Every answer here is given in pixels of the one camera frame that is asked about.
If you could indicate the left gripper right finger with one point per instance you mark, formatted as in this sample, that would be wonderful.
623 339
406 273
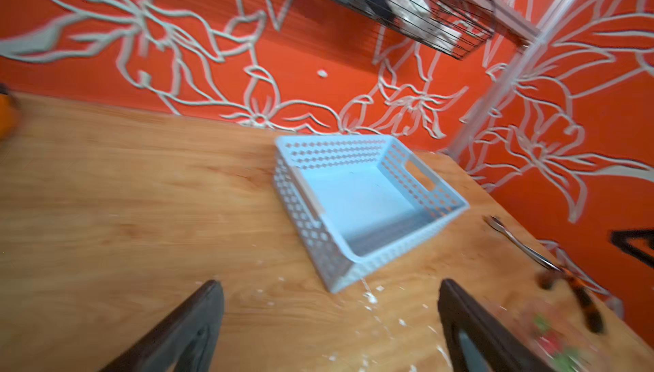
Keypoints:
476 340

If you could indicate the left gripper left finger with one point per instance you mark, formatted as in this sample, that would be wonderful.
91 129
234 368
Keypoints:
185 340

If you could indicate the blue perforated plastic basket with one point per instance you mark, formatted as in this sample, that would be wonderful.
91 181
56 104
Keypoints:
359 202

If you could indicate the clear clamshell container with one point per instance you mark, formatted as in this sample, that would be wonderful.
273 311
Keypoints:
517 317

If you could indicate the orange handled pliers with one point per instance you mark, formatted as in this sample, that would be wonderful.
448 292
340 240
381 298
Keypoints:
552 273

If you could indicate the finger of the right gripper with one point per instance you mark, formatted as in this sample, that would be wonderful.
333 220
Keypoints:
636 243

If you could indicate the strawberries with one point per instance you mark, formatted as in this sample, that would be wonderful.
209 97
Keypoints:
554 346

